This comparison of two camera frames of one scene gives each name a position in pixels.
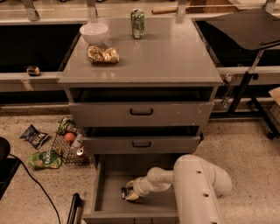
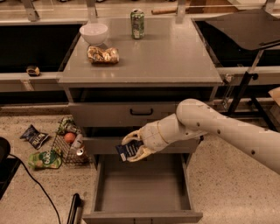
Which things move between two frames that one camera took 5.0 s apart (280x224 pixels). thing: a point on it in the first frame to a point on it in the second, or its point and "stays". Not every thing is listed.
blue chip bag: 34,137 stays
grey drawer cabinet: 142,88 stays
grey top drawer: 135,114 stays
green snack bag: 46,159 stays
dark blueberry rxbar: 124,192 to 128,150
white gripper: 138,187 to 150,136
